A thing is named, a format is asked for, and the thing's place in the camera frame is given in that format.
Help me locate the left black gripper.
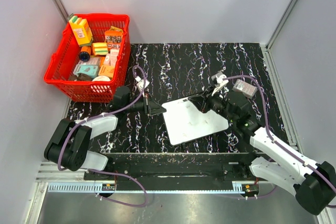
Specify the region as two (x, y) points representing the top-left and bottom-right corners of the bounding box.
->
(124, 92), (166, 116)

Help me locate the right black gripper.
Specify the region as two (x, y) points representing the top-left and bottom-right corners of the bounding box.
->
(188, 85), (236, 123)

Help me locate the white rectangular whiteboard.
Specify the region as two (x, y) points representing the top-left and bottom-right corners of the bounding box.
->
(162, 98), (229, 146)

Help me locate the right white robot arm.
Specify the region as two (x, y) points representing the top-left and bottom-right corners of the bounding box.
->
(188, 91), (335, 216)

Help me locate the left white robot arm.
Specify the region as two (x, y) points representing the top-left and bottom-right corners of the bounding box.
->
(44, 86), (166, 180)

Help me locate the orange small box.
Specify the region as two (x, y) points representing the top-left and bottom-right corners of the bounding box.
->
(98, 65), (114, 79)

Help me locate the white round lid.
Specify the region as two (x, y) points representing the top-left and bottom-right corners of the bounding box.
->
(92, 76), (111, 82)

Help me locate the pink white box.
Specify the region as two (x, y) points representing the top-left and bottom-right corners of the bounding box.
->
(103, 48), (119, 67)

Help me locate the teal product box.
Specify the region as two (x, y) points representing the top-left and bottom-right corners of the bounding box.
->
(73, 64), (99, 78)

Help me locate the yellow green sponge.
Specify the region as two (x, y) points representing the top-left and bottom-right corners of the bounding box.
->
(91, 42), (109, 56)

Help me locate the red plastic shopping basket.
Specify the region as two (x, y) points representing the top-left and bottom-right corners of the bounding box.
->
(44, 13), (131, 103)

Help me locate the orange snack box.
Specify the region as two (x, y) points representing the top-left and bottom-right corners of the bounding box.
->
(104, 26), (123, 44)

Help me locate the orange can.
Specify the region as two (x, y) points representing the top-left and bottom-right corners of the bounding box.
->
(79, 46), (91, 62)

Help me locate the yellow juice carton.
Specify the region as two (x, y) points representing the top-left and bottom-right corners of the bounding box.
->
(68, 15), (93, 47)

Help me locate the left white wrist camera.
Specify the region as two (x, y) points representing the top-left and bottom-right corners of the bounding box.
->
(135, 76), (150, 97)

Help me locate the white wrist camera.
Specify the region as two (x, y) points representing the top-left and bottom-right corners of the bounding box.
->
(135, 76), (150, 97)
(211, 71), (228, 96)

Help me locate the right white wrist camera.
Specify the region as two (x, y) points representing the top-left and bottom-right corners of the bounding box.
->
(211, 71), (228, 96)

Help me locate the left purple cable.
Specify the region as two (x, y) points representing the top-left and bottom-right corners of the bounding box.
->
(58, 66), (148, 172)

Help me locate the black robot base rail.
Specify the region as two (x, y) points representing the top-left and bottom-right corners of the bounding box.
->
(83, 153), (260, 190)

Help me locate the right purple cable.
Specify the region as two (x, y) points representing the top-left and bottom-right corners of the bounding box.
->
(223, 75), (336, 193)

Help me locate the purple floor cable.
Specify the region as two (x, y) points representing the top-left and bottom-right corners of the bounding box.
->
(86, 168), (149, 207)

